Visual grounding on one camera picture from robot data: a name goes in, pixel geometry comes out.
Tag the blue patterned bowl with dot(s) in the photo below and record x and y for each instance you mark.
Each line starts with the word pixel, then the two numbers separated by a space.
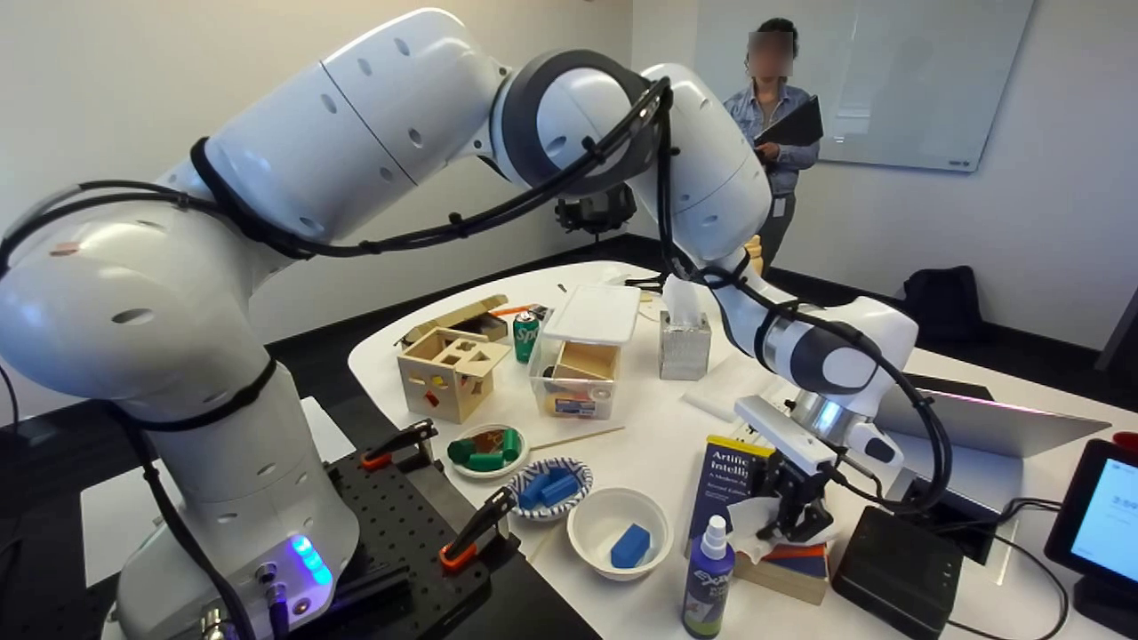
pixel 548 490

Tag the tan yellow bottle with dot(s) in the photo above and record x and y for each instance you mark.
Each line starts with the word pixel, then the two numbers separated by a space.
pixel 757 253

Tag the black power box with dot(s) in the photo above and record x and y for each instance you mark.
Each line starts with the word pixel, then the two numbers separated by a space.
pixel 903 575

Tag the white napkin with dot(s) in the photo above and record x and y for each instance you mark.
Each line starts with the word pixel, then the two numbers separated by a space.
pixel 752 529

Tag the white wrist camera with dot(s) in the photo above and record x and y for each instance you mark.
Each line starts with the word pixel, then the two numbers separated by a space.
pixel 784 435

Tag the black tablet screen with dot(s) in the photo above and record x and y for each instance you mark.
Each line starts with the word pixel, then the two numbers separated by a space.
pixel 1098 523

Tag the rear black orange clamp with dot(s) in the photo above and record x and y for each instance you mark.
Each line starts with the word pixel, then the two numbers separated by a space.
pixel 399 448

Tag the blue spray bottle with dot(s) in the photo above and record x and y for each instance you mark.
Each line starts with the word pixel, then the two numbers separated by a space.
pixel 711 575

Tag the black orange clamp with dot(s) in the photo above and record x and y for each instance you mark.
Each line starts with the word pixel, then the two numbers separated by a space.
pixel 481 537
pixel 399 448

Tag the wall whiteboard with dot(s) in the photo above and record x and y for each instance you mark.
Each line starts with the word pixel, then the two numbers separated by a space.
pixel 903 83

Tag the front black orange clamp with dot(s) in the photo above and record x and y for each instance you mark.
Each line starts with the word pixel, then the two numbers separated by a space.
pixel 481 537

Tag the white plate with green item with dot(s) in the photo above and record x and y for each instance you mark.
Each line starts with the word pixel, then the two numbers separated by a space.
pixel 488 452

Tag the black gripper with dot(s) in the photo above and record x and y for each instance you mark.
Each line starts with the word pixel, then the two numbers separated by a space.
pixel 798 504

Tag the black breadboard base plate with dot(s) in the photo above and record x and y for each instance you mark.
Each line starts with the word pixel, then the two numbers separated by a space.
pixel 399 593

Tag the white bowl with blue block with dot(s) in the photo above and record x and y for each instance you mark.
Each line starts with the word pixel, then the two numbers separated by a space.
pixel 621 534

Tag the wooden shape sorter box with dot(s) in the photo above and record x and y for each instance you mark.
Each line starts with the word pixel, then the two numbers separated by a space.
pixel 450 374

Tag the blue box book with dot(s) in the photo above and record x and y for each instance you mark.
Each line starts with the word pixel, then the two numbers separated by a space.
pixel 730 472

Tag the standing person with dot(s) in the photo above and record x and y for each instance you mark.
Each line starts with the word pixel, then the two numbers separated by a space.
pixel 777 118

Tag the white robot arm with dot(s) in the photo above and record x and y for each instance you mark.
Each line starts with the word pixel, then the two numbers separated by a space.
pixel 157 296

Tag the black backpack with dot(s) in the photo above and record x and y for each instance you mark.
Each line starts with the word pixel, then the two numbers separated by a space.
pixel 944 304

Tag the silver laptop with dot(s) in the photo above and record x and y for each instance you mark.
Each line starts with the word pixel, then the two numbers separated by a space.
pixel 992 441

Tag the black office chair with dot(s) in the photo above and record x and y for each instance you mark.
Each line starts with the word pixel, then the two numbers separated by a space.
pixel 597 214

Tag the green soda can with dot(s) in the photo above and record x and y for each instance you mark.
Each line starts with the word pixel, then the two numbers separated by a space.
pixel 525 336

